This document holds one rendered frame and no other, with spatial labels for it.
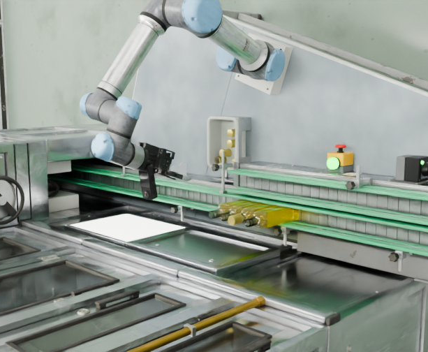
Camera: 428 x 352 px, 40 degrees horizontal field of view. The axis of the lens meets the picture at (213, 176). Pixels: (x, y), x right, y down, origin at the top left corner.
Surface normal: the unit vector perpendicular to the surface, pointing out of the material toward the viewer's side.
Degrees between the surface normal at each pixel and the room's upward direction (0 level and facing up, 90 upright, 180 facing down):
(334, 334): 90
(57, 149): 90
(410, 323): 90
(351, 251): 0
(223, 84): 0
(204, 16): 85
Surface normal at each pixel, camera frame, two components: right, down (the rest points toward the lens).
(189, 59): -0.69, 0.11
